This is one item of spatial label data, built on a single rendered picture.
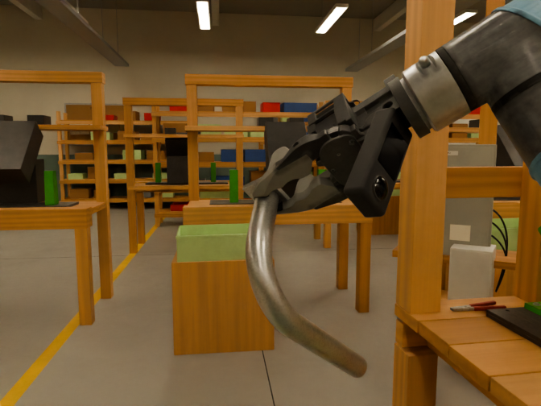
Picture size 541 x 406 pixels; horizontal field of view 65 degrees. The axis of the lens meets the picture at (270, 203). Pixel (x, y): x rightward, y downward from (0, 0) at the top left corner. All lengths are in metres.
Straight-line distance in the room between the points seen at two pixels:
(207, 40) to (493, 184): 9.99
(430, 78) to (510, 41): 0.07
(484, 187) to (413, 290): 0.38
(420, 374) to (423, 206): 0.47
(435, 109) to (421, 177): 0.73
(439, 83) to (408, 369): 0.98
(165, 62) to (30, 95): 3.20
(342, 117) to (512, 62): 0.17
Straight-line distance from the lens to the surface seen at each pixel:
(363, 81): 11.46
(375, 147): 0.44
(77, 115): 11.22
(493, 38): 0.48
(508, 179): 1.45
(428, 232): 1.22
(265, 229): 0.49
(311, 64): 11.18
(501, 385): 0.99
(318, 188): 0.51
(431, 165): 1.20
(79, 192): 10.62
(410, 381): 1.34
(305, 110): 7.85
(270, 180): 0.50
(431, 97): 0.47
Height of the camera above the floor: 1.32
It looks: 7 degrees down
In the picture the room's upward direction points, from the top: straight up
